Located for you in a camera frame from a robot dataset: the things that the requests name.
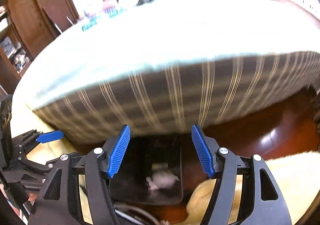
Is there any black trash bin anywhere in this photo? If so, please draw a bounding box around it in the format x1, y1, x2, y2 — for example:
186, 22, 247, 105
110, 135, 183, 205

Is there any light blue cartoon sheet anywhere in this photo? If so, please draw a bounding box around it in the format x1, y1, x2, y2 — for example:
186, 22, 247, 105
13, 0, 319, 109

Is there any dark wooden wardrobe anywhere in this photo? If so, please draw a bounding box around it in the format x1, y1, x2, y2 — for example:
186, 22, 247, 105
0, 0, 81, 96

